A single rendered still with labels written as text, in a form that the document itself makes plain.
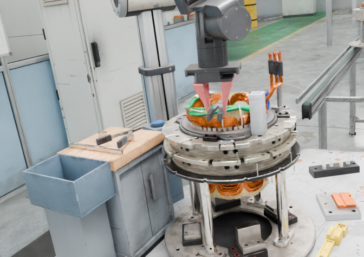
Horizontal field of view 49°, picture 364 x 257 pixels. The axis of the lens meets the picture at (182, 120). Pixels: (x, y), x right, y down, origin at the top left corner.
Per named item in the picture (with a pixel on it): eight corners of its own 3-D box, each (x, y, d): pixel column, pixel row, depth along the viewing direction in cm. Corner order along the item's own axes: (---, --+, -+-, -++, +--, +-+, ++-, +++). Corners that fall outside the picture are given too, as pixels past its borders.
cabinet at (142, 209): (134, 268, 98) (115, 171, 90) (80, 250, 108) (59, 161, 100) (177, 226, 113) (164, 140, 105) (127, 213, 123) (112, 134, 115)
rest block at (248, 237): (236, 244, 95) (234, 225, 93) (258, 238, 96) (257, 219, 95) (243, 255, 91) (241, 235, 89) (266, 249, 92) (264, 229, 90)
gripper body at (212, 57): (239, 77, 73) (236, 36, 71) (184, 79, 75) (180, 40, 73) (241, 70, 79) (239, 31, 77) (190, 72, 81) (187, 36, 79)
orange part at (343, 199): (357, 207, 108) (357, 204, 108) (338, 208, 109) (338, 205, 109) (349, 194, 115) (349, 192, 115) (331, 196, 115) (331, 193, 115)
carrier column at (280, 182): (287, 243, 96) (283, 163, 90) (277, 241, 97) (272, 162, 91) (290, 237, 98) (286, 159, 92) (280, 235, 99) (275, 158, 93)
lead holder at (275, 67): (282, 76, 92) (281, 62, 91) (265, 76, 94) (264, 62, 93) (286, 72, 95) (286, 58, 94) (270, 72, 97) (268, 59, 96)
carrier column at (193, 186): (199, 218, 111) (190, 149, 105) (191, 217, 113) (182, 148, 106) (203, 214, 113) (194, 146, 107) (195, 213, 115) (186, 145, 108)
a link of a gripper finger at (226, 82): (234, 120, 75) (231, 70, 73) (197, 121, 77) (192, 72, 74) (237, 109, 82) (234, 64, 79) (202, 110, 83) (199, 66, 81)
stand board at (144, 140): (115, 171, 90) (112, 161, 89) (58, 161, 100) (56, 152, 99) (165, 140, 105) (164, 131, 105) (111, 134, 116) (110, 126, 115)
